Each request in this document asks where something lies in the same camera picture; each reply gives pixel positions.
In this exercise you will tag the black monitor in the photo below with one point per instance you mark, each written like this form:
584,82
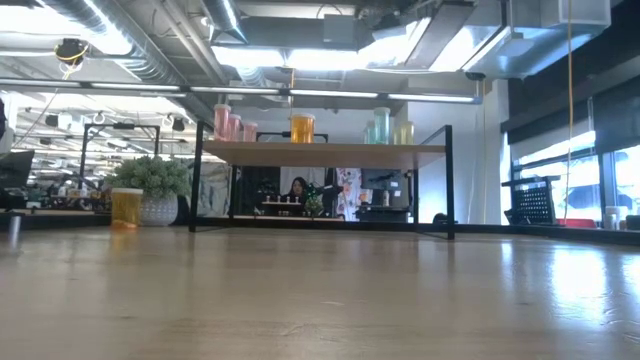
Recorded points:
15,167

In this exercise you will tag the large orange medicine bottle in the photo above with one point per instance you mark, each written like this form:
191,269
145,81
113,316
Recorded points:
302,130
126,210

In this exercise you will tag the distant small wooden shelf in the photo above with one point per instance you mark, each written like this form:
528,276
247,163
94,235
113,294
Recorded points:
282,203

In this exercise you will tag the black metal rack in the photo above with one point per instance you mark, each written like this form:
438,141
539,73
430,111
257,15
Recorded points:
120,126

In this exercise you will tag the green artificial plant in pot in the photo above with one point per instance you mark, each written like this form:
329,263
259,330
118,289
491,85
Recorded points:
150,175

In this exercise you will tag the colourful patterned poster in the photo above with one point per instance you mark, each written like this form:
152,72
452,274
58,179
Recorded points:
350,192

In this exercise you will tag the black equipment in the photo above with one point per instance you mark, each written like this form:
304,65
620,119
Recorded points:
385,192

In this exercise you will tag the black perforated basket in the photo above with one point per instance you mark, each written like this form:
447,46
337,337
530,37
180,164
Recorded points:
535,200

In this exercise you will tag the small distant green plant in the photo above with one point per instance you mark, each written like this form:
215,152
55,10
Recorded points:
314,205

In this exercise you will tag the white cups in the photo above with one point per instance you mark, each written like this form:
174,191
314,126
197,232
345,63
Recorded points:
612,217

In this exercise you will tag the linear ceiling light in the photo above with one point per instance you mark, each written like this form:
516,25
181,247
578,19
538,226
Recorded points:
125,86
430,97

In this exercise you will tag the person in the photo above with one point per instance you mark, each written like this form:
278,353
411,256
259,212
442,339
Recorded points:
297,189

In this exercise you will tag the red flat object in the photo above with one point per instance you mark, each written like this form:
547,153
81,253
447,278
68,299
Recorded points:
582,223

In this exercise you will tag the wooden shelf black metal frame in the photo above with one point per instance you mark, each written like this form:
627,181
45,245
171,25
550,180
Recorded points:
325,155

